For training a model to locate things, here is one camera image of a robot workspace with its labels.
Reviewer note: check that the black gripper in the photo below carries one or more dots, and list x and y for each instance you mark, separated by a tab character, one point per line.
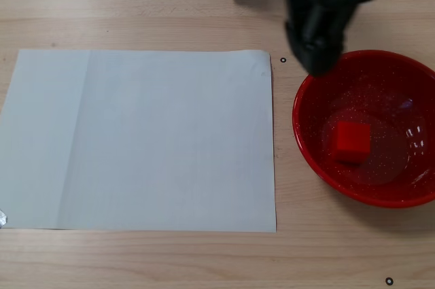
314	49

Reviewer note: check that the red cube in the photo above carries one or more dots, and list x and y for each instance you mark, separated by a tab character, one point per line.
351	139

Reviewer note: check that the red speckled bowl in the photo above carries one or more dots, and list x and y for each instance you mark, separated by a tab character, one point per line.
374	81

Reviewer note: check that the white paper sheet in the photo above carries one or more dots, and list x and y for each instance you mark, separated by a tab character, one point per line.
153	139

